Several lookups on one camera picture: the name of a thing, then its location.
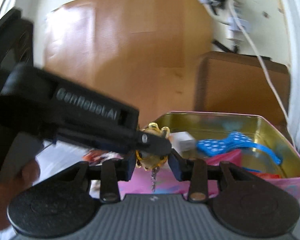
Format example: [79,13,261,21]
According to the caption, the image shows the red toy figure keychain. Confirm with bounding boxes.
[82,149,123,166]

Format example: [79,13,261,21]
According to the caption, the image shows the white charger cable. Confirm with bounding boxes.
[227,0,297,145]

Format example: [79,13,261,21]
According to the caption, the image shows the pink macaron biscuit tin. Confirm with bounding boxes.
[117,110,300,203]

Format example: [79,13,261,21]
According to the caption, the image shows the left hand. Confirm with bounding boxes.
[0,159,40,230]

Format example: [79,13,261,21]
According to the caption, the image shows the white wall plug adapters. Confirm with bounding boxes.
[226,1,250,46]

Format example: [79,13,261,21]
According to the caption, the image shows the blue polka dot bow headband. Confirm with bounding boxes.
[196,132,282,165]

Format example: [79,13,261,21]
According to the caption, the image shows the wooden board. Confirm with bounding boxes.
[45,0,213,126]

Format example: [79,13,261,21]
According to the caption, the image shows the red card box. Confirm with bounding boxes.
[251,172,282,179]

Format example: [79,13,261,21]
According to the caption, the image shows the white charger block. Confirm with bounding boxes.
[170,132,196,153]

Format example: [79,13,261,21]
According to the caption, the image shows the pink leather pouch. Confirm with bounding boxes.
[205,149,242,166]

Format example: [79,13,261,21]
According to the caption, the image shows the yellow bear keychain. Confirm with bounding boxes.
[135,122,170,193]

